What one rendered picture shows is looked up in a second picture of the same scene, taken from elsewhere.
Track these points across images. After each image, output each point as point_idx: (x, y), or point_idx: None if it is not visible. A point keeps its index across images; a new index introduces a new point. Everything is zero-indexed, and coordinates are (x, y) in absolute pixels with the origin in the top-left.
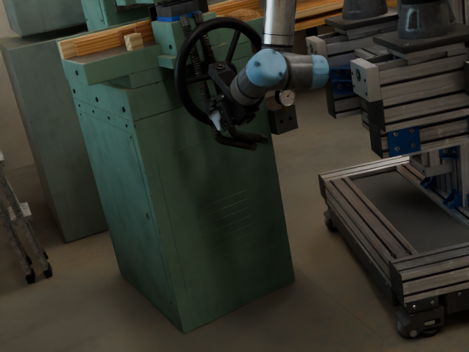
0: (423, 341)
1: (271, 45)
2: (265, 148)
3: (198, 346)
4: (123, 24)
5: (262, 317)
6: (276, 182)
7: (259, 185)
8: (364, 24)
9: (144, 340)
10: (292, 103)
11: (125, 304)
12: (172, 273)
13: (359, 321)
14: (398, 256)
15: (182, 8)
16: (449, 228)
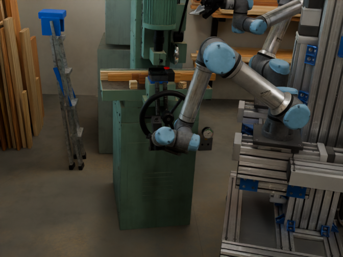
0: None
1: (180, 119)
2: (191, 154)
3: (122, 239)
4: (137, 70)
5: (160, 237)
6: (192, 173)
7: (182, 172)
8: (266, 107)
9: (100, 225)
10: (210, 137)
11: (104, 201)
12: (121, 199)
13: None
14: (227, 239)
15: (158, 78)
16: (268, 234)
